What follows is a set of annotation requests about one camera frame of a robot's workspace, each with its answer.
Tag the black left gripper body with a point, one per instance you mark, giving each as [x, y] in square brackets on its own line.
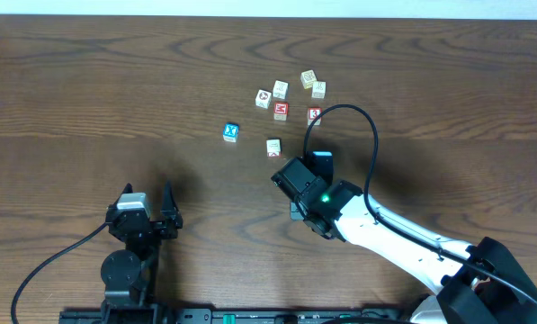
[156, 224]

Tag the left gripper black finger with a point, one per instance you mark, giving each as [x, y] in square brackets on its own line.
[127, 189]
[169, 209]

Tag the red A wooden block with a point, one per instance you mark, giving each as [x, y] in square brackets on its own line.
[273, 148]

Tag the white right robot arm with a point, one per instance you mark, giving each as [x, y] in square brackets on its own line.
[480, 283]

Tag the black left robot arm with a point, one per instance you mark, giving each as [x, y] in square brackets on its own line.
[130, 274]

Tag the red number 3 block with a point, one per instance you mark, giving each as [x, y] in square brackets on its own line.
[313, 116]

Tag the red M wooden block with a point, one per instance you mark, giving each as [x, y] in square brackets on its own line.
[280, 111]

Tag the blue X wooden block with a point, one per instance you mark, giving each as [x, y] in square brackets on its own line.
[230, 132]

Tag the brown circle wooden block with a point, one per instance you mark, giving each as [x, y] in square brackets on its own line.
[263, 99]

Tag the blue sided wooden block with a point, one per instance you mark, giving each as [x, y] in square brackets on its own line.
[280, 89]

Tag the plain engraved wooden block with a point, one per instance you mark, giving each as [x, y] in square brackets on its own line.
[319, 90]

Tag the yellow sided wooden block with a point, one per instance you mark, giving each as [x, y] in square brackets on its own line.
[308, 78]

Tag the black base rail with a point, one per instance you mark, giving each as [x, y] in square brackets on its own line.
[208, 316]

